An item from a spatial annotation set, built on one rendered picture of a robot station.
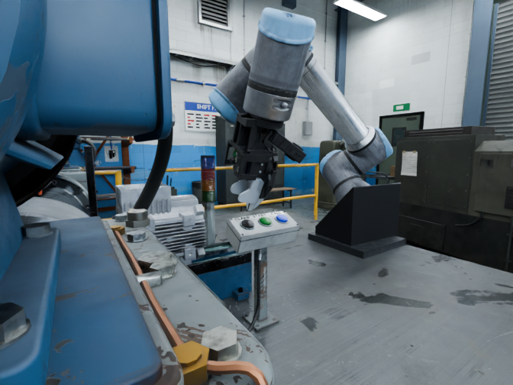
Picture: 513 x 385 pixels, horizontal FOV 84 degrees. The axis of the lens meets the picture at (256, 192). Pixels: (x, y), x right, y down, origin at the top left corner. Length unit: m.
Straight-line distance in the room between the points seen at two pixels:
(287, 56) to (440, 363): 0.67
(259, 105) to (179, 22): 6.21
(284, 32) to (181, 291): 0.41
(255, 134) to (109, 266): 0.40
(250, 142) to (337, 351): 0.49
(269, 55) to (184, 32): 6.18
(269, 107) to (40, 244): 0.39
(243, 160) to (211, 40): 6.38
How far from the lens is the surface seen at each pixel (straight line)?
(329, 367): 0.70
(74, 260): 0.20
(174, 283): 0.18
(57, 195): 1.00
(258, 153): 0.54
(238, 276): 0.90
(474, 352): 0.86
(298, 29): 0.50
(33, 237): 0.21
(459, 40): 7.72
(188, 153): 6.24
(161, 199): 0.77
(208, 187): 1.16
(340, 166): 1.43
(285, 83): 0.50
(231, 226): 0.66
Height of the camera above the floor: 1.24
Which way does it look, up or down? 8 degrees down
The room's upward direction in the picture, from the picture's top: straight up
